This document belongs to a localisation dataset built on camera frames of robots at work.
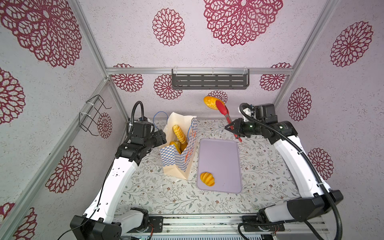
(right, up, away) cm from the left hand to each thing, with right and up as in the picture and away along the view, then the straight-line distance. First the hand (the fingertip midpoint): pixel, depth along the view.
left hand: (159, 138), depth 76 cm
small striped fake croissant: (+26, -23, +9) cm, 36 cm away
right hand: (+33, +6, -6) cm, 34 cm away
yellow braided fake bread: (+9, +3, +17) cm, 20 cm away
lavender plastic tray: (+36, -14, +24) cm, 46 cm away
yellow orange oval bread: (+7, -4, +18) cm, 20 cm away
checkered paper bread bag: (+7, -14, +8) cm, 18 cm away
